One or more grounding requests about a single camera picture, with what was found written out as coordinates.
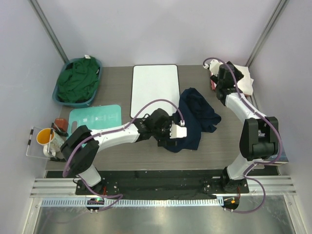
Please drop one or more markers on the white mug orange inside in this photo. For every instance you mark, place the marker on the white mug orange inside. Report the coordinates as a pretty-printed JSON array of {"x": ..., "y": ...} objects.
[{"x": 51, "y": 142}]

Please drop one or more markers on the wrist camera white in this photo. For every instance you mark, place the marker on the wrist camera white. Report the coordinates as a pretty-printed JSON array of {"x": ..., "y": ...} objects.
[
  {"x": 213, "y": 66},
  {"x": 177, "y": 131}
]

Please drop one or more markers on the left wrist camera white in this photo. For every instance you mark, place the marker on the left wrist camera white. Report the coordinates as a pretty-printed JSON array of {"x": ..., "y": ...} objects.
[{"x": 177, "y": 131}]

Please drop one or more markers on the brown red block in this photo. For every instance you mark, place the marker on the brown red block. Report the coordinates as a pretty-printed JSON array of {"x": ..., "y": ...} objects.
[{"x": 61, "y": 123}]

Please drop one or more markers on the teal cutting board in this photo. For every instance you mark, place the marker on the teal cutting board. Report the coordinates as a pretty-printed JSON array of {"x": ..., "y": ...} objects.
[{"x": 96, "y": 118}]

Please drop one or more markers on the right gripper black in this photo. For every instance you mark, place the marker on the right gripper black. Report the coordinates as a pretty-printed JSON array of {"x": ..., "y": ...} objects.
[{"x": 214, "y": 78}]

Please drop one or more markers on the dark blue book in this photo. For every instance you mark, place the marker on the dark blue book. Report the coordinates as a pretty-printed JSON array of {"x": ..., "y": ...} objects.
[{"x": 282, "y": 160}]

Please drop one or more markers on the black white marker pen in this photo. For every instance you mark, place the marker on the black white marker pen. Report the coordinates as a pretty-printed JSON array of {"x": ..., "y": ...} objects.
[{"x": 30, "y": 138}]

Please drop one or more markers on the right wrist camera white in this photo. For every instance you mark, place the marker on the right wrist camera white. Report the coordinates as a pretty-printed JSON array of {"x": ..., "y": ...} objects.
[{"x": 213, "y": 66}]

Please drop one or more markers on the clear acrylic tray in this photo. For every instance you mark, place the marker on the clear acrylic tray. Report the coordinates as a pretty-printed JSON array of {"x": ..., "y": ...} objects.
[{"x": 36, "y": 150}]

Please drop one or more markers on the teal laundry basket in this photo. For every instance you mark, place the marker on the teal laundry basket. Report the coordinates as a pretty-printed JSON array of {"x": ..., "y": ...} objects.
[{"x": 80, "y": 104}]

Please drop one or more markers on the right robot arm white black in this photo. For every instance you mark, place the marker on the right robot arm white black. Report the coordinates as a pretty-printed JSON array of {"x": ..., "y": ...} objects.
[{"x": 259, "y": 139}]

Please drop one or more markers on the navy blue t shirt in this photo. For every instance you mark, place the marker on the navy blue t shirt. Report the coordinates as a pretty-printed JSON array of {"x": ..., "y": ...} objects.
[{"x": 199, "y": 117}]

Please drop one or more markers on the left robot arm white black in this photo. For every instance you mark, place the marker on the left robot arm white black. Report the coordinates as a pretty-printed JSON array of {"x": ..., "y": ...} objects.
[{"x": 82, "y": 146}]

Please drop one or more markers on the pink folded t shirt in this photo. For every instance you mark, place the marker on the pink folded t shirt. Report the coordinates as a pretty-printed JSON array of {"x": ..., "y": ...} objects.
[{"x": 213, "y": 85}]

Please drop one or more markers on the white slotted cable duct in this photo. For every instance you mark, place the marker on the white slotted cable duct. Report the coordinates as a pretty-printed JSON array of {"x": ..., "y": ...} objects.
[{"x": 91, "y": 202}]

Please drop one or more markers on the green t shirt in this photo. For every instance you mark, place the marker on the green t shirt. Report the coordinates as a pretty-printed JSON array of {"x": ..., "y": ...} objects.
[{"x": 78, "y": 82}]

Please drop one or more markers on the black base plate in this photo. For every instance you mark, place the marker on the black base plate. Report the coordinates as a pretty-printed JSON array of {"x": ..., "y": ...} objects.
[{"x": 163, "y": 184}]

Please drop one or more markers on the white board with black rim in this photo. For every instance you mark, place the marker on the white board with black rim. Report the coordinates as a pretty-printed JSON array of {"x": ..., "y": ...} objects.
[{"x": 151, "y": 82}]

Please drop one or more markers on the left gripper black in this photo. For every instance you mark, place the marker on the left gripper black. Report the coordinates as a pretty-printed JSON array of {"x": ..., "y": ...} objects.
[{"x": 163, "y": 141}]

